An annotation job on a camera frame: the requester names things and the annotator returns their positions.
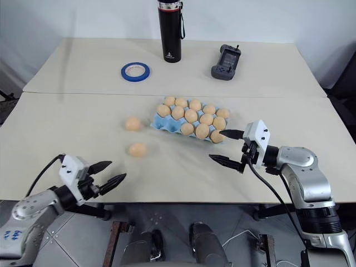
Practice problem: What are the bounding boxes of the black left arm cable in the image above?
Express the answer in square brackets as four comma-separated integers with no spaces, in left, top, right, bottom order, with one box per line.
[25,154,66,199]

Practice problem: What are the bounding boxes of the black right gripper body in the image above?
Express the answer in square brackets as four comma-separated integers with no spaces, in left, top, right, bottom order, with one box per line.
[240,140,260,175]

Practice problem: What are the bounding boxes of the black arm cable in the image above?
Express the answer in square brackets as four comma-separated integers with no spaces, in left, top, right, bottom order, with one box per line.
[25,154,66,199]
[246,160,310,247]

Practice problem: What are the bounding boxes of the rusty brown metal bar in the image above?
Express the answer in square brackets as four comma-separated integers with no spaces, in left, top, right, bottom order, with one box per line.
[103,220,135,267]
[256,233,279,267]

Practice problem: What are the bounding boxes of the black thermos bottle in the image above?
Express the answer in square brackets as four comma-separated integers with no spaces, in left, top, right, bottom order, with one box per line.
[156,0,186,63]

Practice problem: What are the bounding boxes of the thin white floor cable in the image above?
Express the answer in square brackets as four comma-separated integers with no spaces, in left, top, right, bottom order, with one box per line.
[221,229,260,249]

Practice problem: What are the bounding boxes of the blue tape roll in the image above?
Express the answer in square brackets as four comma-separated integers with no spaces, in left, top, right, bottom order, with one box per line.
[120,62,152,83]

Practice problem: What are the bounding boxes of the black table leg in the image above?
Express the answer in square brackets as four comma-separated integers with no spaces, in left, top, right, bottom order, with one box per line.
[253,204,296,222]

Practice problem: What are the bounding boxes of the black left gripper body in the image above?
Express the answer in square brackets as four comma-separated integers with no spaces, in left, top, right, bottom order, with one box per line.
[78,166,101,200]

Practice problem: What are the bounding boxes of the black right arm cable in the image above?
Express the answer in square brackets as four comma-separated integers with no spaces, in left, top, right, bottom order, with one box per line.
[246,160,310,247]

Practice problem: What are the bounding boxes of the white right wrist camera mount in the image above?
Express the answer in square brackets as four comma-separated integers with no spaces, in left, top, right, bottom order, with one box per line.
[242,120,271,169]

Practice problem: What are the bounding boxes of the grey handheld controller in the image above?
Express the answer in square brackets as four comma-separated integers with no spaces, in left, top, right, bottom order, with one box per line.
[210,43,243,81]

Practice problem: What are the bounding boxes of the dark rounded robot leg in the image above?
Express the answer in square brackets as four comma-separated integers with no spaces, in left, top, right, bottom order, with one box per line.
[121,229,165,267]
[189,221,232,267]

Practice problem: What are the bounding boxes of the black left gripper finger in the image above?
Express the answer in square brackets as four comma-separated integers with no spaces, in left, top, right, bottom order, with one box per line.
[89,160,113,176]
[98,172,127,195]

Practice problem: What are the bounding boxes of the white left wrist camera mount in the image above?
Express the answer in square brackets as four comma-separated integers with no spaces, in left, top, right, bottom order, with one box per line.
[58,155,91,207]

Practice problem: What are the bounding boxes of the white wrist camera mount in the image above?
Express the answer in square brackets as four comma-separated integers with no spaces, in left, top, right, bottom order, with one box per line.
[58,155,91,207]
[242,120,271,169]

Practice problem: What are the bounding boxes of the black metal frame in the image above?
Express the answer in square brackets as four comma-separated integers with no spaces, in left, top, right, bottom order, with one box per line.
[0,88,18,125]

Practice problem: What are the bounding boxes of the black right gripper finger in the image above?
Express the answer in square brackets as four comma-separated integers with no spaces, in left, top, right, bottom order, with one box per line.
[219,128,246,141]
[208,154,246,174]

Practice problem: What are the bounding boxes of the blue egg carton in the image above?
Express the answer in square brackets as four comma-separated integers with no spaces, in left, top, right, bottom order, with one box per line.
[150,96,232,145]

